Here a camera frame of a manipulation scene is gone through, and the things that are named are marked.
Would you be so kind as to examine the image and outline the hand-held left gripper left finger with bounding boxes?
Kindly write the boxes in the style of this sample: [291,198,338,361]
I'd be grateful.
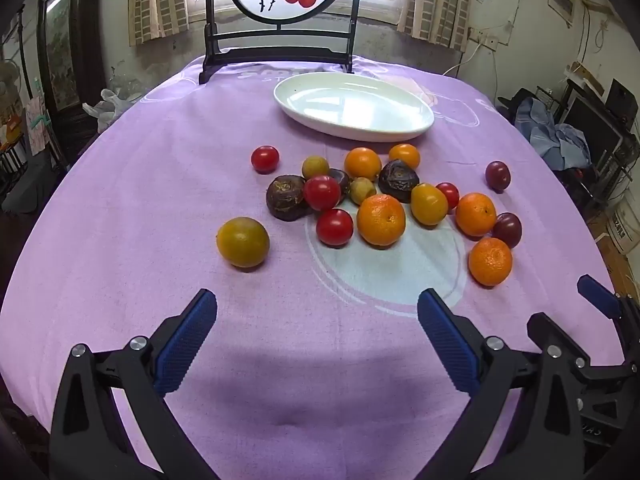
[47,288,221,480]

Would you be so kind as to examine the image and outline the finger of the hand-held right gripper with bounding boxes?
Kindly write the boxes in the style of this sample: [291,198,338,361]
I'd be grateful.
[576,274,640,362]
[526,311,626,386]

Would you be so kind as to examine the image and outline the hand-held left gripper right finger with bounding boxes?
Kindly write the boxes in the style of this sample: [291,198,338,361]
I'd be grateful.
[415,288,587,480]

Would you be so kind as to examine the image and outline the orange mandarin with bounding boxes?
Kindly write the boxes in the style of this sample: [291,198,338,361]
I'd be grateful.
[388,143,421,171]
[468,237,513,287]
[344,147,383,181]
[455,193,497,237]
[356,194,406,247]

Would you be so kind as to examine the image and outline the purple cherry tomato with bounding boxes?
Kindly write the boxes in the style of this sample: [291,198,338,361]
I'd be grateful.
[485,161,511,192]
[492,212,523,249]

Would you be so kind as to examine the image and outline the yellow cherry tomato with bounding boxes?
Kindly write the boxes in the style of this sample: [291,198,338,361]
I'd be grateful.
[411,183,449,226]

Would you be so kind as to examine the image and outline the red cherry tomato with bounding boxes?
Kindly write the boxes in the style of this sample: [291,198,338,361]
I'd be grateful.
[303,175,342,211]
[316,208,354,247]
[436,182,460,210]
[251,145,280,174]

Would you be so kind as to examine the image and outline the dark wrinkled passion fruit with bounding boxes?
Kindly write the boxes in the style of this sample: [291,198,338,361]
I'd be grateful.
[266,175,313,222]
[378,159,420,204]

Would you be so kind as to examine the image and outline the white oval plate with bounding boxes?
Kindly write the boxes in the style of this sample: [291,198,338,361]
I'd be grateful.
[273,72,435,142]

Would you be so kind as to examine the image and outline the green-yellow citrus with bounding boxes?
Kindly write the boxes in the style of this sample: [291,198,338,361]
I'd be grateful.
[216,217,270,268]

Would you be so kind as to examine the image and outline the black monitor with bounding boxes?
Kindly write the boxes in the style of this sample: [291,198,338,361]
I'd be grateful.
[557,94,627,173]

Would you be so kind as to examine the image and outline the blue cloth pile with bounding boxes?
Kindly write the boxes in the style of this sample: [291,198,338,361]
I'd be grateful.
[515,97,592,172]

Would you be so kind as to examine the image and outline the small tan longan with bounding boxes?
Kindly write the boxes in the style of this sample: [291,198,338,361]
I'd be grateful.
[349,177,377,206]
[301,156,330,180]

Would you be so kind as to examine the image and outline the small dark purple fruit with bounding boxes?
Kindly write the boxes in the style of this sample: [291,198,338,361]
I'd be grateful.
[327,168,352,201]

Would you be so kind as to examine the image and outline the white plastic bag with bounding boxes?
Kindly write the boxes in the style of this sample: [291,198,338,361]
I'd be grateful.
[82,88,137,134]

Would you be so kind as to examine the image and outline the dark wooden cabinet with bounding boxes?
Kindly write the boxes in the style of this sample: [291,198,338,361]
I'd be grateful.
[37,0,109,157]

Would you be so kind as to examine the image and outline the dark wooden persimmon table screen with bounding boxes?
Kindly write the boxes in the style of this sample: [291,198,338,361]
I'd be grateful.
[198,0,363,86]

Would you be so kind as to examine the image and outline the beige checked curtain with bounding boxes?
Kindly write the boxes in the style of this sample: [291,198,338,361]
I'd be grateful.
[397,0,474,52]
[128,0,197,47]

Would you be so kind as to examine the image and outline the white power cable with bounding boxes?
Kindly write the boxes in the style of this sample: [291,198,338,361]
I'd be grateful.
[442,40,482,79]

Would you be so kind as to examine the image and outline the white wall box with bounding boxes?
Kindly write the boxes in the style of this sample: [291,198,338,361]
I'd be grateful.
[547,0,576,27]

